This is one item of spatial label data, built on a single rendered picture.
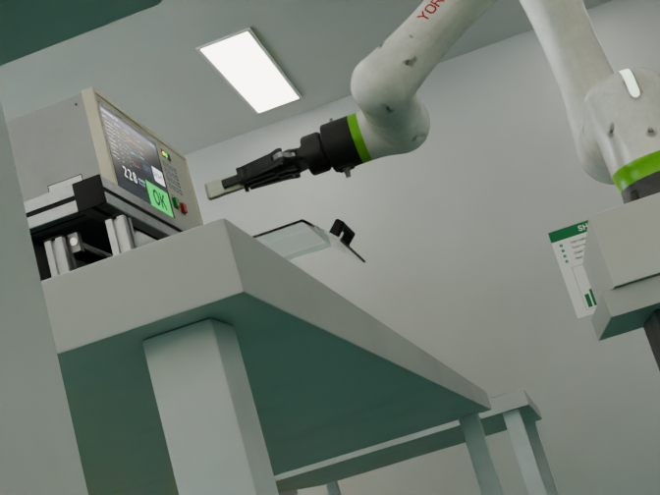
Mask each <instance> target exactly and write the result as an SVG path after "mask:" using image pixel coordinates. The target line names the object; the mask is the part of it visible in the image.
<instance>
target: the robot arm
mask: <svg viewBox="0 0 660 495"><path fill-rule="evenodd" d="M497 1H498V0H424V1H423V2H422V3H421V4H420V5H419V6H418V7H417V9H416V10H415V11H414V12H413V13H412V14H411V15H410V16H409V17H408V18H407V19H406V20H405V21H404V22H403V23H402V24H401V25H400V26H399V27H398V28H397V29H396V30H395V31H394V32H393V33H392V34H391V35H390V36H389V37H388V38H387V39H386V40H385V41H384V42H383V43H381V44H380V45H379V46H378V47H377V48H376V49H375V50H373V51H372V52H371V53H370V54H369V55H368V56H367V57H365V58H364V59H363V60H362V61H361V62H360V63H359V64H358V65H357V67H356V68H355V70H354V72H353V75H352V80H351V91H352V95H353V98H354V100H355V102H356V104H357V106H358V107H359V108H360V110H361V111H358V112H356V113H354V114H351V115H348V116H345V117H343V118H340V119H337V120H334V121H333V119H332V118H330V119H329V123H326V124H323V125H321V126H320V128H319V130H320V133H318V132H315V133H312V134H310V135H307V136H304V137H301V140H300V144H301V146H300V147H299V148H294V149H287V150H285V151H283V152H282V148H276V149H275V150H273V151H272V152H270V153H269V154H266V155H264V156H262V157H260V158H258V159H256V160H254V161H251V162H249V163H248V164H246V165H244V166H242V167H239V168H236V171H237V173H235V174H232V175H230V176H227V177H224V178H221V179H219V180H216V181H213V182H210V183H207V184H205V185H204V187H205V190H206V194H207V198H208V199H209V200H213V199H216V198H218V197H221V196H224V195H227V194H230V193H234V192H237V191H240V190H243V189H245V191H246V193H247V192H249V189H248V188H250V189H251V190H254V189H258V188H261V187H265V186H269V185H272V184H276V183H280V182H283V181H287V180H292V179H298V178H300V177H301V172H303V171H305V170H307V169H308V170H309V171H310V173H311V174H312V175H314V176H316V175H319V174H322V173H325V172H327V171H330V170H331V168H332V167H333V169H334V171H335V172H337V173H339V172H340V173H343V172H345V175H346V178H349V177H350V176H351V172H350V170H352V169H355V167H356V166H358V165H360V164H363V163H366V162H369V161H372V160H375V159H378V158H381V157H385V156H390V155H397V154H405V153H409V152H412V151H414V150H416V149H418V148H419V147H420V146H421V145H422V144H423V143H424V142H425V140H426V138H427V136H428V134H429V130H430V117H429V113H428V111H427V109H426V107H425V106H424V104H423V102H422V101H421V99H420V97H419V95H418V93H417V90H418V89H419V88H420V86H421V85H422V84H423V82H424V81H425V80H426V78H427V77H428V75H429V74H430V73H431V72H432V70H433V69H434V68H435V66H436V65H437V64H438V63H439V62H440V60H441V59H442V58H443V57H444V55H445V54H446V53H447V52H448V51H449V50H450V48H451V47H452V46H453V45H454V44H455V43H456V42H457V41H458V39H459V38H460V37H461V36H462V35H463V34H464V33H465V32H466V31H467V30H468V29H469V28H470V27H471V26H472V25H473V23H474V22H475V21H476V20H477V19H478V18H480V17H481V16H482V15H483V14H484V13H485V12H486V11H487V10H488V9H489V8H490V7H491V6H492V5H493V4H494V3H495V2H497ZM520 2H521V4H522V7H523V8H524V10H525V12H526V14H527V16H528V18H529V20H530V22H531V24H532V26H533V28H534V30H535V32H536V35H537V37H538V39H539V41H540V43H541V46H542V48H543V50H544V53H545V55H546V57H547V60H548V62H549V65H550V67H551V70H552V73H553V75H554V78H555V80H556V83H557V86H558V88H559V91H560V94H561V97H562V100H563V103H564V106H565V109H566V112H567V116H568V119H569V123H570V126H571V130H572V133H573V137H574V141H575V145H576V149H577V157H578V160H579V163H580V165H581V167H582V169H583V170H584V171H585V173H586V174H587V175H588V176H590V177H591V178H592V179H594V180H596V181H598V182H601V183H603V184H608V185H616V186H617V188H618V189H619V191H620V193H621V196H622V198H623V202H624V204H626V203H629V202H632V201H635V200H638V199H641V198H644V197H647V196H650V195H653V194H656V193H660V77H659V75H658V74H657V73H656V72H655V71H653V70H651V69H648V68H642V67H637V68H630V69H625V70H622V71H620V72H617V73H615V74H614V72H613V70H612V68H611V66H610V64H609V62H608V60H607V57H606V55H605V53H604V51H603V49H602V47H601V45H600V42H599V40H598V38H597V36H596V33H595V31H594V28H593V26H592V24H591V21H590V19H589V16H588V14H587V12H586V9H585V6H584V4H583V1H582V0H520Z"/></svg>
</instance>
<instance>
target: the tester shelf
mask: <svg viewBox="0 0 660 495"><path fill-rule="evenodd" d="M24 206H25V211H26V215H27V222H28V227H29V231H30V236H31V240H32V242H33V243H35V244H37V245H40V246H43V247H44V242H43V240H46V239H49V238H52V237H54V236H57V235H60V234H62V235H64V236H67V237H68V235H70V234H73V233H75V232H78V233H80V234H81V236H82V241H83V242H86V243H88V244H90V245H93V246H95V247H98V248H101V249H104V250H106V251H108V252H111V253H113V252H112V249H111V245H110V241H109V237H108V233H107V229H106V225H105V221H104V218H107V217H110V216H112V215H115V214H118V213H121V212H124V213H126V214H127V215H129V216H131V220H132V224H133V228H134V229H135V230H137V231H139V232H141V233H143V234H145V235H147V236H149V237H151V238H152V239H154V240H156V241H158V240H161V239H164V238H167V237H170V236H173V235H175V234H178V233H181V232H184V231H186V230H189V229H191V227H189V226H187V225H185V224H184V223H182V222H180V221H179V220H177V219H175V218H173V217H172V216H170V215H168V214H166V213H165V212H163V211H161V210H160V209H158V208H156V207H154V206H153V205H151V204H149V203H147V202H146V201H144V200H142V199H141V198H139V197H137V196H135V195H134V194H132V193H130V192H128V191H126V190H124V189H123V188H121V187H119V186H117V185H116V184H114V183H112V182H110V181H109V180H107V179H105V178H104V177H102V176H100V174H98V175H95V176H92V177H90V178H87V179H84V180H81V181H79V182H76V183H73V184H71V185H69V186H66V187H63V188H61V189H59V190H56V191H53V192H48V193H46V194H43V195H40V196H37V197H35V198H32V199H29V200H26V201H24ZM74 257H75V259H78V260H80V261H83V262H86V263H88V264H91V263H93V262H96V261H99V260H102V259H105V258H103V257H100V256H98V255H95V254H93V253H90V252H88V251H84V252H82V253H80V254H77V255H74Z"/></svg>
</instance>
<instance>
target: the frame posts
mask: <svg viewBox="0 0 660 495"><path fill-rule="evenodd" d="M104 221H105V225H106V229H107V233H108V237H109V241H110V245H111V249H112V252H113V255H116V254H119V253H122V252H125V251H128V250H131V249H133V248H137V247H138V244H137V240H136V236H135V232H134V228H133V224H132V220H131V216H129V215H127V214H126V213H124V212H121V213H118V214H115V215H112V216H110V217H107V218H104ZM43 242H44V246H45V251H46V255H47V260H48V264H49V268H50V273H51V277H54V276H57V275H60V274H63V273H66V272H69V271H72V270H74V269H77V265H76V261H75V257H74V255H73V254H72V253H71V249H70V244H69V240H68V237H67V236H64V235H62V234H60V235H57V236H54V237H52V238H49V239H46V240H43Z"/></svg>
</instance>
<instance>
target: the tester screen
mask: <svg viewBox="0 0 660 495"><path fill-rule="evenodd" d="M99 108H100V112H101V116H102V120H103V124H104V128H105V132H106V135H107V139H108V143H109V147H110V151H111V155H112V159H113V163H114V167H115V171H116V175H117V179H118V183H119V187H121V186H120V182H119V178H121V179H123V180H124V181H126V182H128V183H129V184H131V185H133V186H134V187H136V188H138V189H139V190H141V191H143V192H144V193H147V197H148V201H149V202H148V201H146V200H144V199H143V198H141V197H139V196H138V195H136V194H135V196H137V197H139V198H141V199H142V200H144V201H146V202H147V203H149V204H151V201H150V197H149V193H148V189H147V186H146V182H145V180H147V181H149V182H150V183H152V184H153V185H154V186H156V187H157V188H159V189H160V190H162V191H164V192H165V193H166V192H167V190H166V186H165V187H164V186H162V185H160V184H159V183H157V182H156V181H154V180H153V179H151V178H150V177H148V176H146V175H145V174H143V170H142V166H141V162H140V159H142V160H144V161H145V162H147V163H148V164H149V165H151V166H152V167H154V168H155V169H157V170H158V171H160V172H161V173H162V171H161V167H160V163H159V159H158V155H157V151H156V148H155V145H154V144H152V143H151V142H149V141H148V140H147V139H145V138H144V137H142V136H141V135H139V134H138V133H137V132H135V131H134V130H133V129H131V128H130V127H128V126H127V125H126V124H124V123H123V122H122V121H120V120H119V119H117V118H116V117H115V116H113V115H112V114H111V113H109V112H108V111H106V110H105V109H104V108H102V107H101V106H100V105H99ZM122 165H124V166H126V167H127V168H129V169H130V170H132V171H133V172H135V173H136V174H137V181H138V185H137V184H135V183H133V182H132V181H130V180H128V179H127V178H125V176H124V172H123V168H122ZM118 177H119V178H118ZM121 188H123V187H121ZM123 189H124V190H126V191H128V190H127V189H125V188H123ZM128 192H129V193H132V192H130V191H128ZM133 194H134V193H133Z"/></svg>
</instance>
